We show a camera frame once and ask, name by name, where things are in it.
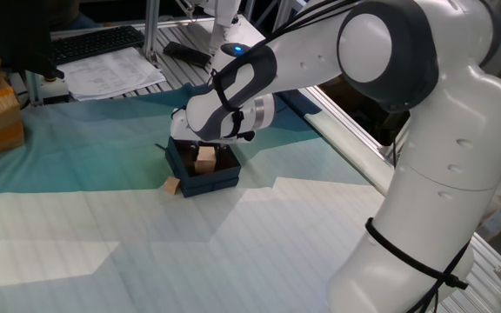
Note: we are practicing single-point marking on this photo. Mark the upright aluminium frame post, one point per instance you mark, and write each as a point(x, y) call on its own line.
point(151, 26)

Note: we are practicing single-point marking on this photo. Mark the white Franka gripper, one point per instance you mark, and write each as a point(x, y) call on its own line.
point(180, 128)

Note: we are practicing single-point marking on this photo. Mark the white emergency stop box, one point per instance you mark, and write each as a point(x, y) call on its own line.
point(55, 89)

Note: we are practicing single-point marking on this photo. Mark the dark blue gift box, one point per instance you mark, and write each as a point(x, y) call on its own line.
point(209, 184)

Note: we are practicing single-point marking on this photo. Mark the blue green white tablecloth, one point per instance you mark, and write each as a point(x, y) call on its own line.
point(102, 243)

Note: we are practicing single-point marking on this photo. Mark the stack of printed papers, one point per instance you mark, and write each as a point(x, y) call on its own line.
point(111, 74)

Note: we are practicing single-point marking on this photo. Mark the aluminium table edge rail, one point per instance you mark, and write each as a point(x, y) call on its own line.
point(355, 130)

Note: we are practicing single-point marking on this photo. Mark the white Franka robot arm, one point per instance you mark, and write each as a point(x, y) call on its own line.
point(450, 152)

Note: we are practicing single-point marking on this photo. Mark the small wooden cube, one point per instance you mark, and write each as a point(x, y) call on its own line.
point(172, 186)

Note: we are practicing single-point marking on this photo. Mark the black computer monitor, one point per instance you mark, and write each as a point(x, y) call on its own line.
point(11, 30)

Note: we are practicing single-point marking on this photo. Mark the large wooden cube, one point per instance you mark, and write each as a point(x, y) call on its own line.
point(205, 161)

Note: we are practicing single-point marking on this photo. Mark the black computer keyboard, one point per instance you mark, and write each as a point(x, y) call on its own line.
point(94, 43)

